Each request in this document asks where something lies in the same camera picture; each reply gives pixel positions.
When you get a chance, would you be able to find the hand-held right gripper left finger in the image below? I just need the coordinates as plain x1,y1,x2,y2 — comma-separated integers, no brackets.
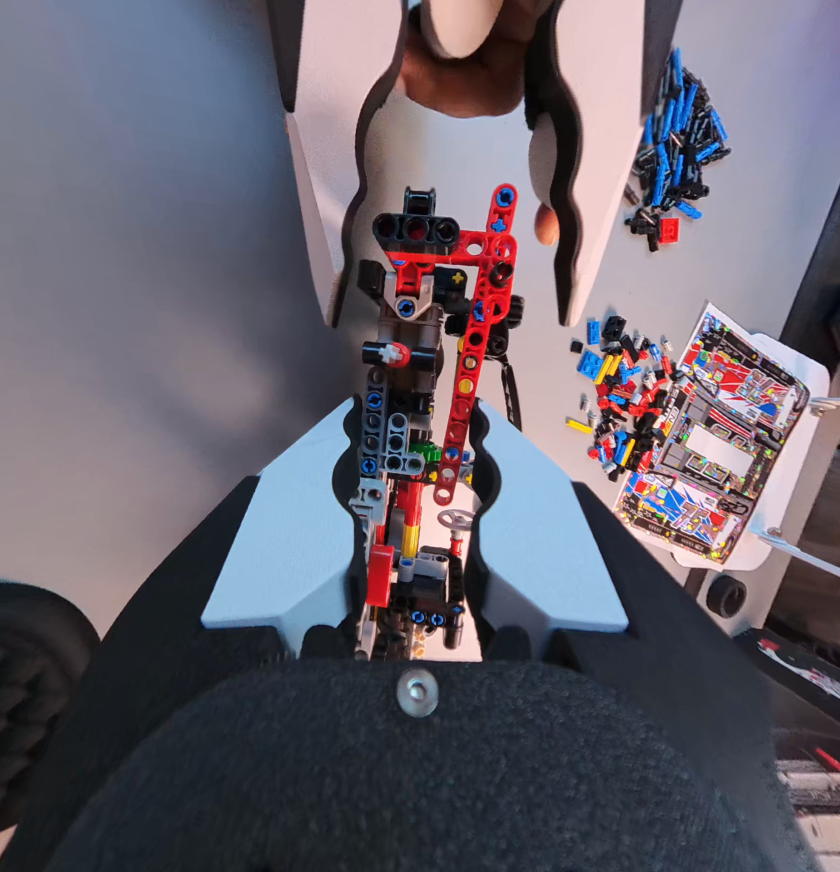
200,395,368,649

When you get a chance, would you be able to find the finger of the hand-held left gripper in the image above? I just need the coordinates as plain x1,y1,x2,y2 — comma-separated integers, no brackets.
524,0,649,328
285,0,497,329

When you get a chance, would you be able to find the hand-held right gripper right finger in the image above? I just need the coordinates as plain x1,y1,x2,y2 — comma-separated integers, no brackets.
462,401,630,643

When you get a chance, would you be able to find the red and black lego assembly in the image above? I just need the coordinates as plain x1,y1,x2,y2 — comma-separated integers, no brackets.
348,184,527,663

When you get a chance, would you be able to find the pile of mixed lego pieces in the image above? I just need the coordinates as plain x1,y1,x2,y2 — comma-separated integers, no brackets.
565,313,688,482

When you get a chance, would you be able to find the person's left hand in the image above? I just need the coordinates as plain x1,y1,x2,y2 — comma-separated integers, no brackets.
398,0,564,248

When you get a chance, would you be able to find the pile of blue black pins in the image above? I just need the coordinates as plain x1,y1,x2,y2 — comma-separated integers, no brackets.
623,46,732,254

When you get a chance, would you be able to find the small black wheel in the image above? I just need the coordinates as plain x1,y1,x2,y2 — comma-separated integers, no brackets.
705,574,749,619

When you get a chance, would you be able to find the colourful sticker sheet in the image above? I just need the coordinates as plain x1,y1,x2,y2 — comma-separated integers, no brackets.
611,302,812,566

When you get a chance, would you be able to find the large black tire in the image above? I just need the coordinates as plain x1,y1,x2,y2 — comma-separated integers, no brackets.
0,578,102,840

